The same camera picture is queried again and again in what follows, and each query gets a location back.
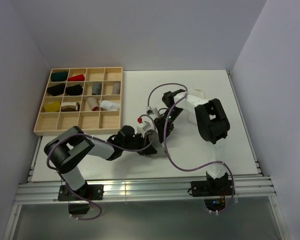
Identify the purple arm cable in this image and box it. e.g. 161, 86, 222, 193
146, 82, 236, 216
46, 113, 157, 221

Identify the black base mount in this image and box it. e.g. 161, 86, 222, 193
188, 180, 235, 197
57, 183, 105, 216

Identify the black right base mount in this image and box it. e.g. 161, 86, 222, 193
188, 180, 235, 197

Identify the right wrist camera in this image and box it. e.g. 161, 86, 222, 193
146, 105, 159, 116

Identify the black rolled sock left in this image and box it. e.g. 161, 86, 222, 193
46, 83, 66, 97

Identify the black rolled sock right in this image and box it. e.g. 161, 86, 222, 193
65, 84, 83, 96

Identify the white flat sock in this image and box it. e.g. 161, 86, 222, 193
189, 87, 206, 99

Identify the wooden compartment tray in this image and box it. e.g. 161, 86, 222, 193
33, 67, 123, 136

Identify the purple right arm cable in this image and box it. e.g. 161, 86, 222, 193
146, 82, 236, 216

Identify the red rolled sock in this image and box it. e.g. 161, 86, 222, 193
67, 74, 85, 82

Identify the light grey rolled sock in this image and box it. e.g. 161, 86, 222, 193
112, 82, 121, 95

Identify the black rolled sock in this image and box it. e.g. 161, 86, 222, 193
46, 83, 66, 97
65, 84, 83, 96

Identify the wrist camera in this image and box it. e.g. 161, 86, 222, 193
146, 105, 159, 116
136, 117, 155, 137

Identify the yellow rolled sock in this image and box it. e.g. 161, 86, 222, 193
44, 101, 61, 113

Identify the dark green rolled sock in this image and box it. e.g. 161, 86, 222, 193
50, 71, 68, 82

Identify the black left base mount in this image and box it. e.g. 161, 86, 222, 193
57, 183, 105, 216

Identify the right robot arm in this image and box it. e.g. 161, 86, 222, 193
154, 89, 235, 197

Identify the white brown rolled sock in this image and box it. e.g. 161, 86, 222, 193
60, 101, 80, 112

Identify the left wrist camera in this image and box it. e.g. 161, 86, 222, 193
136, 117, 155, 137

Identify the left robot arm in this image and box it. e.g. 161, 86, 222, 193
44, 125, 157, 200

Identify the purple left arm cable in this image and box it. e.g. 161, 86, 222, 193
46, 113, 157, 221

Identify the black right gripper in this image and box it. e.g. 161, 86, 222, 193
153, 107, 184, 144

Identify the aluminium frame rail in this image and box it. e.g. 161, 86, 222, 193
13, 176, 276, 205

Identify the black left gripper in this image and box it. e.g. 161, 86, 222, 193
121, 132, 156, 156

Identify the beige rolled sock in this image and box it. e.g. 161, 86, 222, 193
86, 97, 99, 111

